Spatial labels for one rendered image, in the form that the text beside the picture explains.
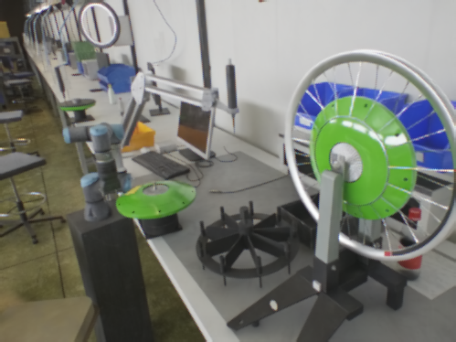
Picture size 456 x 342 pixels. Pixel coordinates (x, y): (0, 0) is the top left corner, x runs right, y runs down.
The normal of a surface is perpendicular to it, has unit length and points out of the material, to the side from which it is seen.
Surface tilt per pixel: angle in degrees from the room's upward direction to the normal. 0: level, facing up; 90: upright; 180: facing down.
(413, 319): 0
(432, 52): 90
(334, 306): 18
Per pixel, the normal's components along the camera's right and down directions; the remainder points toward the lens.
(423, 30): -0.88, 0.23
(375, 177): -0.73, 0.33
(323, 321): -0.32, -0.80
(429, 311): -0.06, -0.92
